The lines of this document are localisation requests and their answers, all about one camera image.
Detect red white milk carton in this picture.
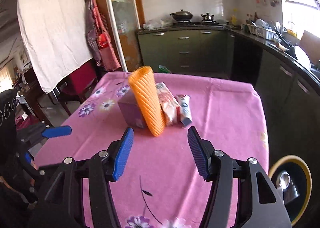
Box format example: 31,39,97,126
156,82,180,126

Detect white blue yogurt pouch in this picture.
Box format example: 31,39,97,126
176,94,193,127

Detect purple cardboard box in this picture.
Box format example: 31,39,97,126
118,89,147,129

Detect red Coca-Cola can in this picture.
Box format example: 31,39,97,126
276,171,291,191

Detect orange foam fruit net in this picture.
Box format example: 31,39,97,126
128,66,166,137

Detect yellow-rimmed black trash bin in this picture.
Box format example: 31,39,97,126
268,155,312,226

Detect pink floral tablecloth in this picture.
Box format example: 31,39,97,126
35,72,268,227

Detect red chair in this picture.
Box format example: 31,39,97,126
52,60,98,116

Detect green snack bag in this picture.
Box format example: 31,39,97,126
158,65,171,73

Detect red checked apron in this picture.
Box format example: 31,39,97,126
85,0,120,71

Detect green lower drawer cabinet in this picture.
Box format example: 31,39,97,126
137,27,232,78

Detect dark lower counter cabinets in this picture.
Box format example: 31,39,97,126
227,30,319,227

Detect white hanging cloth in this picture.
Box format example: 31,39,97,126
17,0,93,93

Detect wooden rolling pin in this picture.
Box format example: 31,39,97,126
275,42,289,52

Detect small steel pot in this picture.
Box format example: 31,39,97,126
201,12,215,23

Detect white plastic bag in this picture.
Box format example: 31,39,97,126
143,19,173,30

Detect black frying pan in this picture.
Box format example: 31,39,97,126
273,26,311,71

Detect white dish rack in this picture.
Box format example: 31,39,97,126
246,19,276,40

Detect black wok with lid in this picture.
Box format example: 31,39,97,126
170,10,193,21

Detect glass sliding door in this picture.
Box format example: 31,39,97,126
106,0,142,72

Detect wooden cutting board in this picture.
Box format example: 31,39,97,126
299,31,320,65

